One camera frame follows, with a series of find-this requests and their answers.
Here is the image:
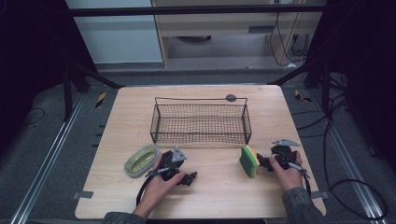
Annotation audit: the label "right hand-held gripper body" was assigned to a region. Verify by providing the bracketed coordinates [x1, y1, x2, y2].
[270, 137, 301, 171]

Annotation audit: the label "right hand-held gripper cable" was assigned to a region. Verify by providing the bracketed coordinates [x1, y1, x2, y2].
[287, 160, 313, 198]

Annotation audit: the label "black curtain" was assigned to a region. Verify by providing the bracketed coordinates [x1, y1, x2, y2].
[306, 0, 396, 174]
[0, 0, 98, 153]

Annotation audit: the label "yellow and black tape strip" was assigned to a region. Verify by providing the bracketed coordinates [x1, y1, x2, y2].
[293, 89, 313, 104]
[94, 91, 107, 109]

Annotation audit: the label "hand-held gripper cable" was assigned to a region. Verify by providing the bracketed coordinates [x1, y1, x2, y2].
[135, 166, 172, 207]
[287, 160, 313, 198]

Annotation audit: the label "black wire mesh basket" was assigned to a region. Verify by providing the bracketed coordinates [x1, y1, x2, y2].
[149, 93, 253, 147]

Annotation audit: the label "thin black floor cable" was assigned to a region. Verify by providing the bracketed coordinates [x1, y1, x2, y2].
[21, 106, 47, 127]

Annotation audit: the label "person's right hand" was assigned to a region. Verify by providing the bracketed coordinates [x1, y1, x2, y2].
[268, 150, 304, 192]

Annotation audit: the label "left hand-held gripper cable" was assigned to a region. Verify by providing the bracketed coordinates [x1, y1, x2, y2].
[135, 166, 172, 207]

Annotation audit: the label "green and yellow sponge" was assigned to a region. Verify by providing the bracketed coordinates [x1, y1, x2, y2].
[238, 145, 262, 179]

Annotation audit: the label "black hanging desk cables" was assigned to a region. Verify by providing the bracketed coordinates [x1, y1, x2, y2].
[268, 12, 313, 68]

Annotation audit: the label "white cabinet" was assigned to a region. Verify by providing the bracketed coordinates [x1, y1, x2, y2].
[64, 0, 164, 65]

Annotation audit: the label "black metal stand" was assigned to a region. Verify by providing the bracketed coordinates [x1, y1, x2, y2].
[61, 57, 126, 123]
[266, 54, 332, 117]

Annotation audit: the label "aluminium floor rail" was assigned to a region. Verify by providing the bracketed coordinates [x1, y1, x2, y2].
[8, 92, 86, 224]
[310, 89, 389, 224]

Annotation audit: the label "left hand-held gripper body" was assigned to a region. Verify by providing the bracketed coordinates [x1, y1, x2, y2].
[158, 147, 189, 182]

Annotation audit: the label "black horizontal bar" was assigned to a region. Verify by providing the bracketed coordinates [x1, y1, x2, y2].
[66, 5, 328, 18]

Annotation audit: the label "black looped floor cable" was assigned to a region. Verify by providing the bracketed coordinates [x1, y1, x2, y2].
[292, 73, 389, 221]

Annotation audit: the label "grey table bracket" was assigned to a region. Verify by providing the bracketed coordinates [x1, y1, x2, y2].
[311, 190, 331, 201]
[71, 190, 94, 201]

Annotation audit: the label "light wooden desk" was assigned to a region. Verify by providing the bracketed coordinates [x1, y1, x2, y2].
[151, 0, 327, 68]

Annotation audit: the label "person's left hand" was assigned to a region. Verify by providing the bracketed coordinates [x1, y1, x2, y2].
[133, 153, 187, 219]

